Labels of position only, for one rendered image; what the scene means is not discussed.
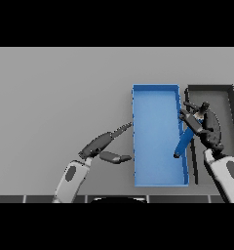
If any blue bin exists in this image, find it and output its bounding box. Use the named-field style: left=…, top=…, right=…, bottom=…
left=131, top=83, right=190, bottom=188

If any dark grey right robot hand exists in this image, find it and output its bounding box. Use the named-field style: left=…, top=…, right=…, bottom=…
left=178, top=101, right=225, bottom=157

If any dark grey bin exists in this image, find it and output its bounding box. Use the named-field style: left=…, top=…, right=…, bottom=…
left=183, top=84, right=234, bottom=186

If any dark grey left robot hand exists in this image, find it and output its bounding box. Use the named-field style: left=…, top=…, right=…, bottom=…
left=78, top=121, right=134, bottom=164

